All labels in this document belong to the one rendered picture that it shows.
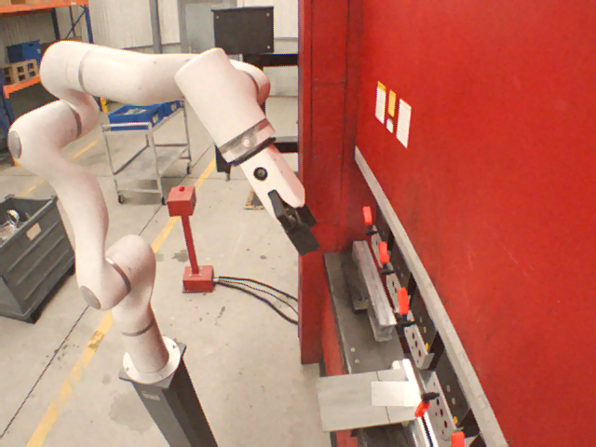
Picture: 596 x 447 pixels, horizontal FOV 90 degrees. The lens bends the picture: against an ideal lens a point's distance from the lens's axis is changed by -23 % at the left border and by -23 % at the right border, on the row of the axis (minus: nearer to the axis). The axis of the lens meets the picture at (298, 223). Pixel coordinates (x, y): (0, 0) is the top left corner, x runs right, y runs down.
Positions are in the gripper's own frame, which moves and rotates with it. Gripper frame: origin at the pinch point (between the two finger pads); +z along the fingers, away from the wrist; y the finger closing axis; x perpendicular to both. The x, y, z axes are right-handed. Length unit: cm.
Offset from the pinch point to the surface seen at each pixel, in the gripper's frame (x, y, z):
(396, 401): 8, 17, 63
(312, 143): -2, 92, 2
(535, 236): -28.9, -15.0, 10.6
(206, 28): 95, 731, -237
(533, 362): -21.4, -21.7, 24.9
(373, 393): 13, 20, 59
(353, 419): 19, 12, 58
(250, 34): -4, 96, -49
